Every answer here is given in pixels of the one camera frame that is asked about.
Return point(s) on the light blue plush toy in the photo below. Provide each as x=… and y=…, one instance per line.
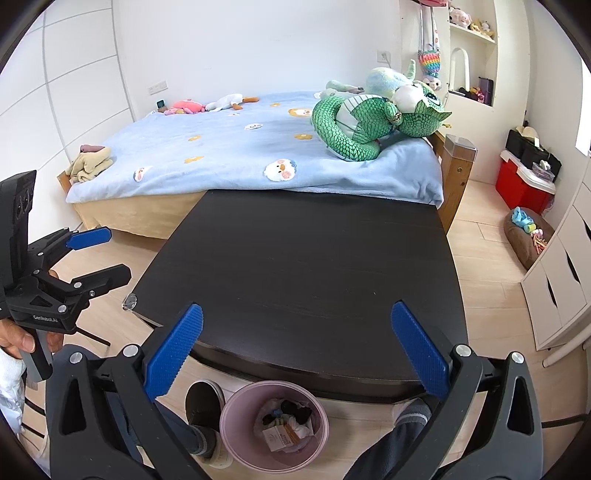
x=383, y=78

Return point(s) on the crumpled clear plastic bag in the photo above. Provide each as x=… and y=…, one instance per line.
x=270, y=407

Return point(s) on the white desk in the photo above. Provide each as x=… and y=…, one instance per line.
x=568, y=346

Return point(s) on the person's left hand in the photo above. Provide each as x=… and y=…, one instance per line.
x=14, y=337

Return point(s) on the black shoe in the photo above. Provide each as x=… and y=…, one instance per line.
x=205, y=406

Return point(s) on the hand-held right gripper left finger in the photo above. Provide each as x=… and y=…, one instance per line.
x=175, y=355

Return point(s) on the brown pet bed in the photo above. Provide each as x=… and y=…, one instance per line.
x=519, y=244

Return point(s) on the white crumpled cloth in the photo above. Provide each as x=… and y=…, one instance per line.
x=10, y=392

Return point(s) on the white cardboard sock box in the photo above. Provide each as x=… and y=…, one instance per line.
x=276, y=441

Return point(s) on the dark purple box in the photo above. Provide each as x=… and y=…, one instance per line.
x=485, y=90

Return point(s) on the person's leg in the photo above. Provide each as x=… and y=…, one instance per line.
x=184, y=436
x=397, y=445

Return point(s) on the white drawer unit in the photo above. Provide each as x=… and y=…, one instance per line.
x=554, y=286

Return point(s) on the white wardrobe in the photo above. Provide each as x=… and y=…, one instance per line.
x=69, y=69

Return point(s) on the light blue printed blanket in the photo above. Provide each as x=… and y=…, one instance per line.
x=221, y=152

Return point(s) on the person's right leg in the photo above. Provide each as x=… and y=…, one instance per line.
x=397, y=445

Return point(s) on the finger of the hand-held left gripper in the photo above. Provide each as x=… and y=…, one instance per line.
x=106, y=277
x=90, y=237

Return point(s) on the green dragon plush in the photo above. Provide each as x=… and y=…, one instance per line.
x=351, y=120

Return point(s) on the red cooler box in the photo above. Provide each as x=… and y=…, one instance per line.
x=515, y=184

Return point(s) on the row of small plush toys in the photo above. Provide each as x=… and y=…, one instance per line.
x=466, y=21

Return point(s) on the white wall switch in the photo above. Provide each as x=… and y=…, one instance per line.
x=157, y=88

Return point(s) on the tissue box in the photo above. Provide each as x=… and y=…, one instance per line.
x=541, y=170

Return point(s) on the wooden bed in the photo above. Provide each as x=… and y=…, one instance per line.
x=138, y=217

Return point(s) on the pink plush toy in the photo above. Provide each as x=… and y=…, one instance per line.
x=184, y=107

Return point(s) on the white wall outlet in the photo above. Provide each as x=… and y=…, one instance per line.
x=383, y=56

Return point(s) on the white wall shelf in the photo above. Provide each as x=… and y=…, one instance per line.
x=508, y=55

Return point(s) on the window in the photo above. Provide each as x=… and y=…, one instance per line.
x=584, y=115

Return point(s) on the round shiny grey object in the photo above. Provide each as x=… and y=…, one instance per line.
x=129, y=302

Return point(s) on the light blue pet toy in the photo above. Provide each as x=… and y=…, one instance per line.
x=521, y=220

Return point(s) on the black storage bag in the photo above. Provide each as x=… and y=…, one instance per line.
x=521, y=150

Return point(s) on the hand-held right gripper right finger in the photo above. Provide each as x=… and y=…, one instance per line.
x=418, y=350

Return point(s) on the pink trash bin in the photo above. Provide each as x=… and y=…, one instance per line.
x=231, y=429

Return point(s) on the cream hat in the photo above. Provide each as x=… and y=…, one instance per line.
x=528, y=132

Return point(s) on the person's left leg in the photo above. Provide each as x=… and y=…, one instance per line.
x=184, y=436

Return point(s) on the white goose plush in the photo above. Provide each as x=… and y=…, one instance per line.
x=226, y=102

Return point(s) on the pale green socks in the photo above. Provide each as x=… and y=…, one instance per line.
x=278, y=420

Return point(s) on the beige folded cloth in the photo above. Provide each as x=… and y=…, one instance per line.
x=90, y=166

